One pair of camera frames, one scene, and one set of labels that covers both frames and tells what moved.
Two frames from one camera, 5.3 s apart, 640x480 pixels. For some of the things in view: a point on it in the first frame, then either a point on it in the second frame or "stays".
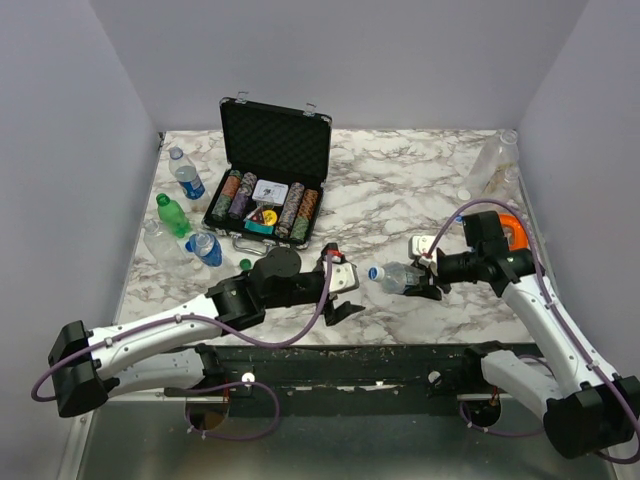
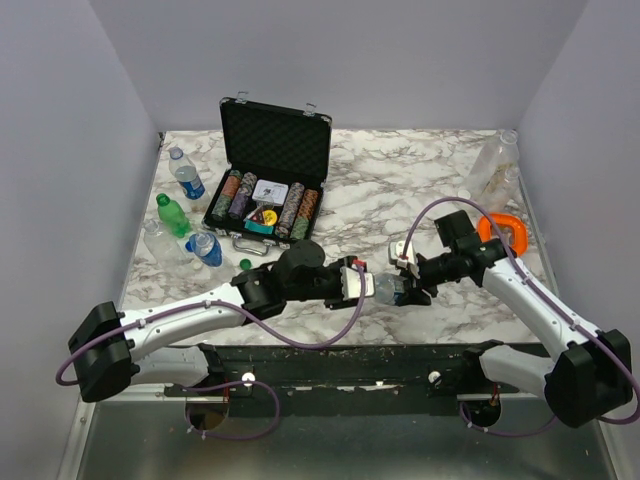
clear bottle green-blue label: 396,276 -> 389,288
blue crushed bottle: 206,247 stays
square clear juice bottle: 499,155 stays
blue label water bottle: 185,172 stays
